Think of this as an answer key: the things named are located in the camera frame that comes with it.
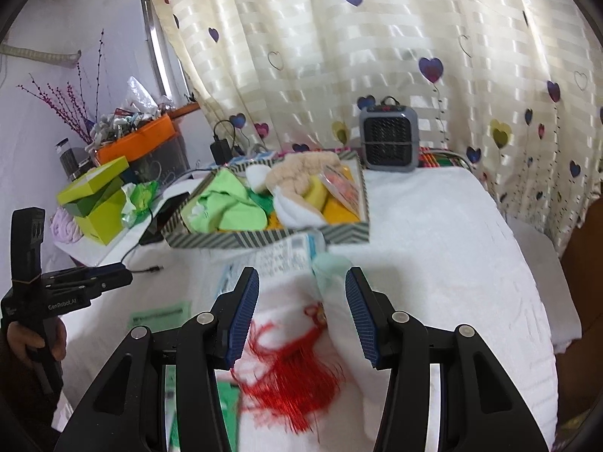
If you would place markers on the red tassel knot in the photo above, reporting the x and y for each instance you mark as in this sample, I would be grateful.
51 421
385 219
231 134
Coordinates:
287 376

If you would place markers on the cream heart print curtain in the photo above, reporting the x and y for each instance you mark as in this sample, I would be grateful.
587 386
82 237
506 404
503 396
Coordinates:
377 33

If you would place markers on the pile of small sundries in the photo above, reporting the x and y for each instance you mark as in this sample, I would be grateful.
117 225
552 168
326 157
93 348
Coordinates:
117 122

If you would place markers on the black charger adapter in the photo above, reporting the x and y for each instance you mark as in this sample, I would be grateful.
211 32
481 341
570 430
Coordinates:
220 149

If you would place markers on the white blue power strip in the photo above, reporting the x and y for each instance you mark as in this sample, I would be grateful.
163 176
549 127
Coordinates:
256 156

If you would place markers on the clear plastic bag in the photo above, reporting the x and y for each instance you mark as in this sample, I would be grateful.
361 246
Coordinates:
139 92

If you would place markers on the striped cardboard box tray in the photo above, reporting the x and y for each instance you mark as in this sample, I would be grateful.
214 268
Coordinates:
282 238

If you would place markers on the person's left forearm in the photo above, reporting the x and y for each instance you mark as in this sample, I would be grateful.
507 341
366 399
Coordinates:
19 386

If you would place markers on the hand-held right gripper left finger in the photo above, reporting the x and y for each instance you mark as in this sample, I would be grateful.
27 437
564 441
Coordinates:
242 310

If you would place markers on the green tissue pack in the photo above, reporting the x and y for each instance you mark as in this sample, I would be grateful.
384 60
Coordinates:
141 200

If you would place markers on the grey space heater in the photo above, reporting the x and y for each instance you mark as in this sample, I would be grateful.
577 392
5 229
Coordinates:
388 136

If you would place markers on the black smartphone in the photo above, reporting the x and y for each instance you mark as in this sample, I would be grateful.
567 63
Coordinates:
162 216

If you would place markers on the metal window frame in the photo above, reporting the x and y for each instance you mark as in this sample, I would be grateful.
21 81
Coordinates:
158 47

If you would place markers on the orange windowsill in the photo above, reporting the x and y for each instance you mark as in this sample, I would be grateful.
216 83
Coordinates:
186 109

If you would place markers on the white fluffy cloth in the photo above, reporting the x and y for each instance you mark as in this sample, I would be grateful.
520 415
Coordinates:
297 212

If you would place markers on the green rabbit towel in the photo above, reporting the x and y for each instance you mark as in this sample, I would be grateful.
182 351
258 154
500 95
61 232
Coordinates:
221 202

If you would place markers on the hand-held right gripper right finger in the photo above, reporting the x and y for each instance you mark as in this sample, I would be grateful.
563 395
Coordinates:
362 315

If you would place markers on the orange box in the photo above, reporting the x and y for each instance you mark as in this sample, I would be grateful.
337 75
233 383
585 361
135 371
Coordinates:
136 143

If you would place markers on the lime green gift box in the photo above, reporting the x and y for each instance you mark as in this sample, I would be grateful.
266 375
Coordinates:
103 226

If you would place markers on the person's left hand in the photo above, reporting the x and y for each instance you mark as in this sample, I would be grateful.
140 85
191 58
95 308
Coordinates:
23 339

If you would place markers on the dark transparent storage bin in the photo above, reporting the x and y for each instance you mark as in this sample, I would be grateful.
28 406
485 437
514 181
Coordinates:
160 160

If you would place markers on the pink towel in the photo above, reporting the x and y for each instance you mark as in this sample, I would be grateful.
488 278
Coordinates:
66 228

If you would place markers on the white mint cloth pouch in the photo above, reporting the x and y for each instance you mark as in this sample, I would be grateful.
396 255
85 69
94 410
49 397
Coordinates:
329 268

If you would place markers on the black jar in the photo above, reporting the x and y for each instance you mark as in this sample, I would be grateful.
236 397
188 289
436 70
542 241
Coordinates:
68 160

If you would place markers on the white plastic wipes packet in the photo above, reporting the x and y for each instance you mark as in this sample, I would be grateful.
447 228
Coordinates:
278 259

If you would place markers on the purple decorative branches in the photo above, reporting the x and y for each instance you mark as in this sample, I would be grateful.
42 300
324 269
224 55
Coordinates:
82 127

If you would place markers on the yellow green sponge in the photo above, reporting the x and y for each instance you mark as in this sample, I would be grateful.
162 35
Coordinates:
315 193

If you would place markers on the striped wrapped wall pipe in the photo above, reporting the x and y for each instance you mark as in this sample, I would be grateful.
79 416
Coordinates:
33 52

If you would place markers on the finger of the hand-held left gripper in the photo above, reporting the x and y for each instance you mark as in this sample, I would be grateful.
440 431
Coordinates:
113 283
113 271

